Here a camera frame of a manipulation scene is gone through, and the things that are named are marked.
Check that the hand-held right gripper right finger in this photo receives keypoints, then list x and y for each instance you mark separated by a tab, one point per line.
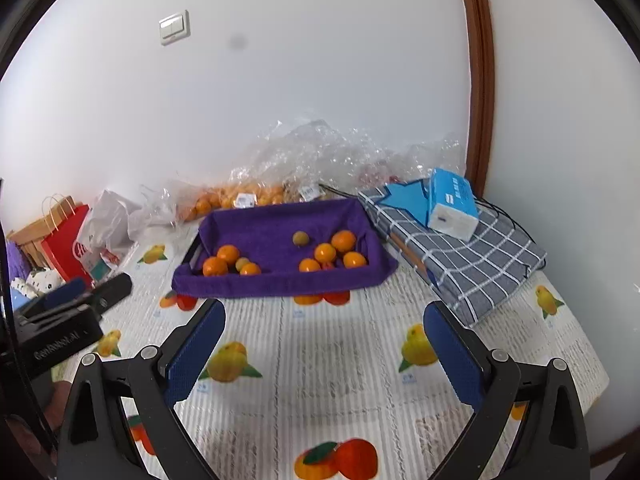
452	355

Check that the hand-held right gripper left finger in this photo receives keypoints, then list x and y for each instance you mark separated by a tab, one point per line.
195	355

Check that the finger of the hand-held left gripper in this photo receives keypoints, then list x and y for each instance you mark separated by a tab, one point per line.
111	290
62	294

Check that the purple cloth lined basket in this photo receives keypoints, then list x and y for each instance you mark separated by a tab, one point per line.
280	230

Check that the group of oranges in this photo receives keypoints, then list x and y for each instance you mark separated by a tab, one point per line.
325	252

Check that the white spotted cloth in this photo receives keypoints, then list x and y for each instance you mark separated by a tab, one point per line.
37	280

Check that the white teal packet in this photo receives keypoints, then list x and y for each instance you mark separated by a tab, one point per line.
102	261

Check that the red paper bag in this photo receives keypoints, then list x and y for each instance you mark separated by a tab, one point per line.
67	245

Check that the purple knitted cloth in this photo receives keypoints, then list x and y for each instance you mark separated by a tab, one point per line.
15	260

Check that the brown paper bag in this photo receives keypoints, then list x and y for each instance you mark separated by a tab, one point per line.
32	237

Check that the white plastic bag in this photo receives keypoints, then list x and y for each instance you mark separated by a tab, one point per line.
110	220

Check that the small clear plastic bag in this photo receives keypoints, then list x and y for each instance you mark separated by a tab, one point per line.
160	205

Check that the fruit print tablecloth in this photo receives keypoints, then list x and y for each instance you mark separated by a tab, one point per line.
325	360

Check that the blue white tissue pack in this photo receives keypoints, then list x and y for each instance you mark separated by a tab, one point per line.
452	202

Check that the clear bag of oranges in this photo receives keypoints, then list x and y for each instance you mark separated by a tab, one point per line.
235	196

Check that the blue wrapper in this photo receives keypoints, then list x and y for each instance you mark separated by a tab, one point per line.
405	196

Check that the large crumpled clear plastic bag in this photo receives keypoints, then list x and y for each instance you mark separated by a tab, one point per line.
325	155

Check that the white light switch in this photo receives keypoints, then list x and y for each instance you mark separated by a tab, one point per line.
174	27

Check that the brown door frame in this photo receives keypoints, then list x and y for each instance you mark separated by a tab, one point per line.
477	60

